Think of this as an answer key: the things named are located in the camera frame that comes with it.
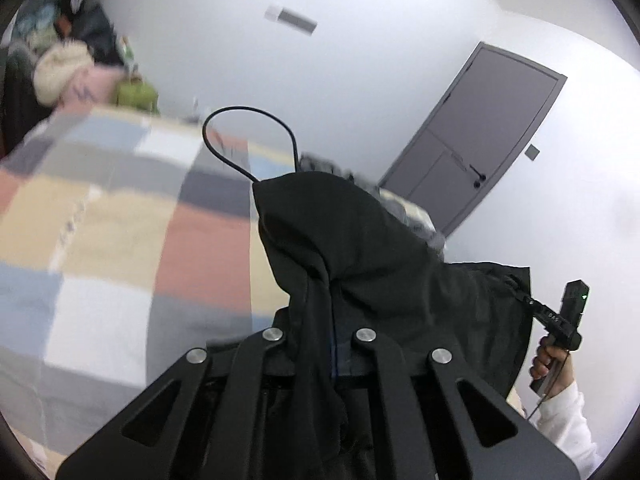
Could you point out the right hand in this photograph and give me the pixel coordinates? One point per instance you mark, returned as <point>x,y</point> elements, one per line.
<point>552,365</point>

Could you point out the white sleeve forearm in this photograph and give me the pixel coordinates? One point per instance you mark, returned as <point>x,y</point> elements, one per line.
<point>562,421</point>

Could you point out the small grey wall switch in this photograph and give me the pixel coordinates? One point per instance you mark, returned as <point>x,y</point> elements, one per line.
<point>532,152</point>

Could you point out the grey fleece robe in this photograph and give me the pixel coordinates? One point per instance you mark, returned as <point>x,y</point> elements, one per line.
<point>414,217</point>

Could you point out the green cushion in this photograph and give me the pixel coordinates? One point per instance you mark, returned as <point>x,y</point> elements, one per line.
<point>136,94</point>

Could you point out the black door handle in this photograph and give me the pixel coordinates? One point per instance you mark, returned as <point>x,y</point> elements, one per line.
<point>480,177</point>

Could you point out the pink cloth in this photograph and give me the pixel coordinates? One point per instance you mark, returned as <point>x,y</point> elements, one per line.
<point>89,87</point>

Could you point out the black puffer jacket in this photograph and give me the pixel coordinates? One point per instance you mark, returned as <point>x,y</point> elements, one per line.
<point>392,364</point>

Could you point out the grey door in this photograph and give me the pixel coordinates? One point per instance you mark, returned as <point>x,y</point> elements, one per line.
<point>486,118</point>

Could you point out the cream fleece bundle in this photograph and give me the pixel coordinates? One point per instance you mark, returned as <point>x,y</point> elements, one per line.
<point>56,68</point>

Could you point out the patchwork bed quilt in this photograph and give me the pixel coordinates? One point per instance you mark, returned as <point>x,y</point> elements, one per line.
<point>126,240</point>

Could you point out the black clothes pile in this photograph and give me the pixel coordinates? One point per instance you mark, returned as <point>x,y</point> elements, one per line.
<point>92,26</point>

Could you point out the grey wall switch panel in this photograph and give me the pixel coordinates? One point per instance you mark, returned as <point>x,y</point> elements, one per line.
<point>287,17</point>

